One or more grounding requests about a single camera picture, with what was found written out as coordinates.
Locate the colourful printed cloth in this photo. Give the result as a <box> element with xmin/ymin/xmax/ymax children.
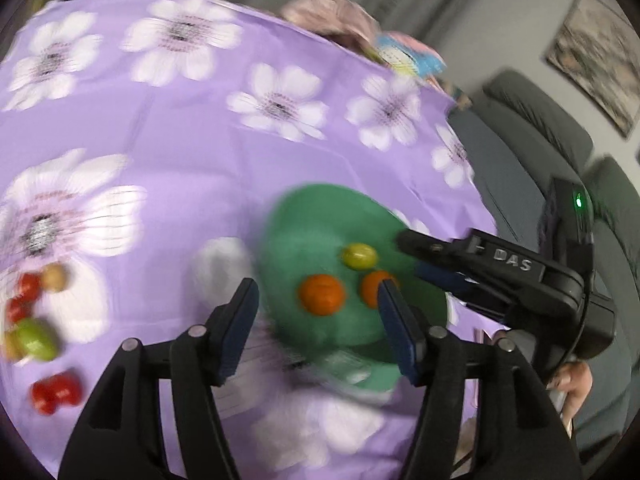
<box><xmin>372</xmin><ymin>32</ymin><xmax>473</xmax><ymax>111</ymax></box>

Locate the green apple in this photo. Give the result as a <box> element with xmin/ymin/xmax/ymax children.
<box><xmin>12</xmin><ymin>317</ymin><xmax>60</xmax><ymax>362</ymax></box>

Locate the orange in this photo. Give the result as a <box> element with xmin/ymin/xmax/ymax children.
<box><xmin>360</xmin><ymin>270</ymin><xmax>401</xmax><ymax>310</ymax></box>
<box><xmin>298</xmin><ymin>275</ymin><xmax>347</xmax><ymax>317</ymax></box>

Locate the green plate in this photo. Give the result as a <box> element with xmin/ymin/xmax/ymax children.
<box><xmin>260</xmin><ymin>183</ymin><xmax>451</xmax><ymax>393</ymax></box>

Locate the small yellow-green fruit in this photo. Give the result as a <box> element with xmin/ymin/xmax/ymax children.
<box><xmin>341</xmin><ymin>243</ymin><xmax>378</xmax><ymax>270</ymax></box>

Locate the purple floral tablecloth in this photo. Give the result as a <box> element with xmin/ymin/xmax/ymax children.
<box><xmin>0</xmin><ymin>0</ymin><xmax>501</xmax><ymax>480</ymax></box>

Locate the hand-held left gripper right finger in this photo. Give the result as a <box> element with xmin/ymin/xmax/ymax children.
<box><xmin>377</xmin><ymin>280</ymin><xmax>583</xmax><ymax>480</ymax></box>

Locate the crumpled pink cloth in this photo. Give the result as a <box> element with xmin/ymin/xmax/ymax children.
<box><xmin>280</xmin><ymin>0</ymin><xmax>381</xmax><ymax>53</ymax></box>

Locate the small red fruit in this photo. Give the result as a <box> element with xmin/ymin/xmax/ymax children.
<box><xmin>52</xmin><ymin>371</ymin><xmax>82</xmax><ymax>406</ymax></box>
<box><xmin>15</xmin><ymin>272</ymin><xmax>43</xmax><ymax>303</ymax></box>
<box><xmin>31</xmin><ymin>380</ymin><xmax>58</xmax><ymax>415</ymax></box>
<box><xmin>5</xmin><ymin>299</ymin><xmax>33</xmax><ymax>325</ymax></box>

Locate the framed wall picture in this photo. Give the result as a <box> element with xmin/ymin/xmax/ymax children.
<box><xmin>545</xmin><ymin>0</ymin><xmax>640</xmax><ymax>138</ymax></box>

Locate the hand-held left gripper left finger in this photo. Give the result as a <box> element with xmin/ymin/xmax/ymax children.
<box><xmin>57</xmin><ymin>277</ymin><xmax>261</xmax><ymax>480</ymax></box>

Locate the grey sofa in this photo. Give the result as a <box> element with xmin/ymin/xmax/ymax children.
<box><xmin>447</xmin><ymin>70</ymin><xmax>640</xmax><ymax>461</ymax></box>

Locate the person's right hand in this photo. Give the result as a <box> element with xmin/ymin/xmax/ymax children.
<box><xmin>550</xmin><ymin>360</ymin><xmax>594</xmax><ymax>424</ymax></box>

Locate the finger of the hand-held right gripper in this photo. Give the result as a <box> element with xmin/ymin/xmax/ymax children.
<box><xmin>414</xmin><ymin>266</ymin><xmax>509</xmax><ymax>319</ymax></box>
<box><xmin>396</xmin><ymin>229</ymin><xmax>474</xmax><ymax>274</ymax></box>

